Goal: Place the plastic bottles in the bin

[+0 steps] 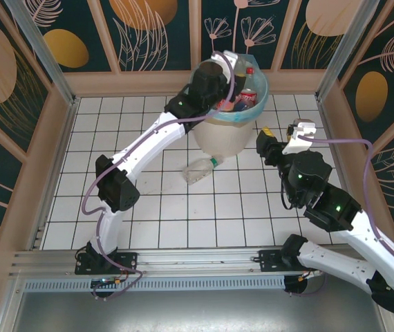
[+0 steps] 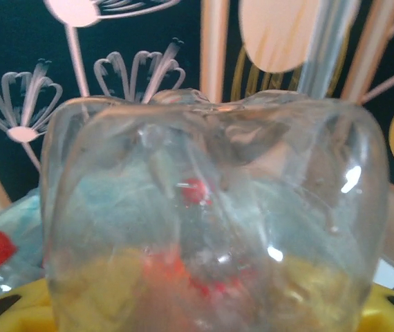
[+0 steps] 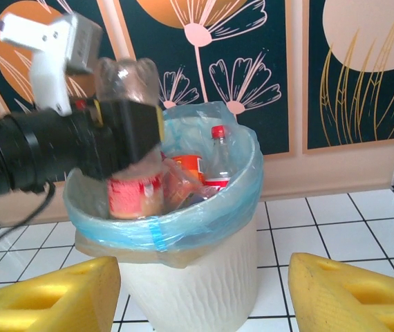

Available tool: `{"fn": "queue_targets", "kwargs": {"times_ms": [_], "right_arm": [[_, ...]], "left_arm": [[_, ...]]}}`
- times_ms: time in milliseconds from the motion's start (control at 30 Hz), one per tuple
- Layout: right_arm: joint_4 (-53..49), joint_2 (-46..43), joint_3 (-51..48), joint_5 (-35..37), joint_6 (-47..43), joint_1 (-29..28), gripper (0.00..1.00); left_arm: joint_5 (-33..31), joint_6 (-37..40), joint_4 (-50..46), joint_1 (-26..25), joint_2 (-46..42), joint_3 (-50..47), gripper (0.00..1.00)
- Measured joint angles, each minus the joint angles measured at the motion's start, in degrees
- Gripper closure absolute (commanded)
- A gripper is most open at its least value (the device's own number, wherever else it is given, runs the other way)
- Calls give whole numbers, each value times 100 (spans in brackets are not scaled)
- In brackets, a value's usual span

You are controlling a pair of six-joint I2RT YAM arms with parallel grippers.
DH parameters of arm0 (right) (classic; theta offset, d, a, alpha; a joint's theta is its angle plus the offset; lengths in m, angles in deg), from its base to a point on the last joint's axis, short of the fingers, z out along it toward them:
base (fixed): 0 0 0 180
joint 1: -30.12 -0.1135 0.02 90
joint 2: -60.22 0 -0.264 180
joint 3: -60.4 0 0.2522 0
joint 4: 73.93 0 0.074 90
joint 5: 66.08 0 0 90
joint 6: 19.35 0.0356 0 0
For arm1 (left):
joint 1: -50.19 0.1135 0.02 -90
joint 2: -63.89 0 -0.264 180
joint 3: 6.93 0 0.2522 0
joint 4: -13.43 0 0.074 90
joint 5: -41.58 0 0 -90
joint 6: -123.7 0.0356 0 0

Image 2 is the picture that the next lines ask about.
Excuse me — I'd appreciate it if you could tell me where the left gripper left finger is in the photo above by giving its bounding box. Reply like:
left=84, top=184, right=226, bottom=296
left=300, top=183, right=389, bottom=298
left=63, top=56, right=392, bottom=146
left=0, top=278, right=58, bottom=332

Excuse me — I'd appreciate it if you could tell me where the blue plastic bin liner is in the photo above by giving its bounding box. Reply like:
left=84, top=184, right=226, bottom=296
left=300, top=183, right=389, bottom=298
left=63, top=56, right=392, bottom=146
left=0, top=195, right=46, bottom=277

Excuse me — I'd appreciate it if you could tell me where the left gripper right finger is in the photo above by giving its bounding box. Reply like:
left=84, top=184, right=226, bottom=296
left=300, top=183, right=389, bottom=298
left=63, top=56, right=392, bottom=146
left=357, top=282, right=394, bottom=332

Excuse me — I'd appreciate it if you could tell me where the clear bottle narrow red label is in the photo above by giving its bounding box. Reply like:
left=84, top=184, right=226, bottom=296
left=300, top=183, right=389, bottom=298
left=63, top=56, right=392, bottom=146
left=39, top=89, right=390, bottom=332

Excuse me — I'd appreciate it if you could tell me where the aluminium frame post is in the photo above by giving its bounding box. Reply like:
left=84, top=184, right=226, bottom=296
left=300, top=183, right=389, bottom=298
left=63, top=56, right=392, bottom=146
left=299, top=0, right=362, bottom=100

